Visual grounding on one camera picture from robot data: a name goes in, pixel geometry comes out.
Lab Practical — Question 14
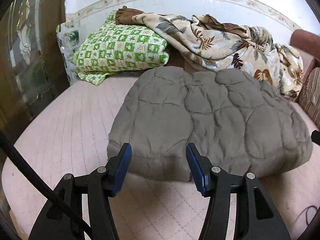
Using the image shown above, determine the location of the grey quilted hooded down jacket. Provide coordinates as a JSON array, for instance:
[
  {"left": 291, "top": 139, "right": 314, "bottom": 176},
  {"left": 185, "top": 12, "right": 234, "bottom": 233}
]
[{"left": 107, "top": 67, "right": 313, "bottom": 182}]

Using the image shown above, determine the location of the striped brown sofa cushion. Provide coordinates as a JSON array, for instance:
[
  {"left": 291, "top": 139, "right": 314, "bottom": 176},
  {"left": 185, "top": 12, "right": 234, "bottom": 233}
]
[{"left": 298, "top": 67, "right": 320, "bottom": 128}]

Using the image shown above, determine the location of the pink quilted bed mattress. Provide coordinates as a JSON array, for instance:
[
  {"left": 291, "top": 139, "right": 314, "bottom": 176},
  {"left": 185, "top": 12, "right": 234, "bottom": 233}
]
[{"left": 15, "top": 77, "right": 319, "bottom": 239}]

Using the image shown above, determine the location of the maroon sofa armrest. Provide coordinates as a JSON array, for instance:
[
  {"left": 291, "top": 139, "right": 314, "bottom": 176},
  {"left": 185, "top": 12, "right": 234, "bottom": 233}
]
[{"left": 290, "top": 29, "right": 320, "bottom": 81}]

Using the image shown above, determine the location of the beige leaf print blanket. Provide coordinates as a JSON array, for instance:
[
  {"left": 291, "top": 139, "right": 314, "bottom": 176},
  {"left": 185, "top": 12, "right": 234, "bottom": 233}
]
[{"left": 132, "top": 13, "right": 303, "bottom": 100}]

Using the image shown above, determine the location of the green white patterned pillow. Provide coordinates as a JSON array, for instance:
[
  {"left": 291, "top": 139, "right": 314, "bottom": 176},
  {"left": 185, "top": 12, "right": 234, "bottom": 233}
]
[{"left": 72, "top": 10, "right": 169, "bottom": 85}]

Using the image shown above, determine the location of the wooden stained glass door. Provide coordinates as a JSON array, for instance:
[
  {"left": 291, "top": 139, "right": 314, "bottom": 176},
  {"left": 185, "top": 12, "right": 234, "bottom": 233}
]
[{"left": 1, "top": 0, "right": 69, "bottom": 141}]

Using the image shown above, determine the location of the clear plastic bag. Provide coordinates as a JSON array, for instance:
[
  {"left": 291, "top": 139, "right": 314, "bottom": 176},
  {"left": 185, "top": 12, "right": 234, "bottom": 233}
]
[{"left": 56, "top": 21, "right": 80, "bottom": 85}]

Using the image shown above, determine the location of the brown knitted cloth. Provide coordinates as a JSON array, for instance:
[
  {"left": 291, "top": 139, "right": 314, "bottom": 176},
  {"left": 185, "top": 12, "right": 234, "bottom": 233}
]
[{"left": 115, "top": 6, "right": 144, "bottom": 25}]

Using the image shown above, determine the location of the black cable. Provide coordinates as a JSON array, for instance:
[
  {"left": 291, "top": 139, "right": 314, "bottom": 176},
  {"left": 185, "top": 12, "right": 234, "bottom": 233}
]
[{"left": 0, "top": 129, "right": 92, "bottom": 233}]

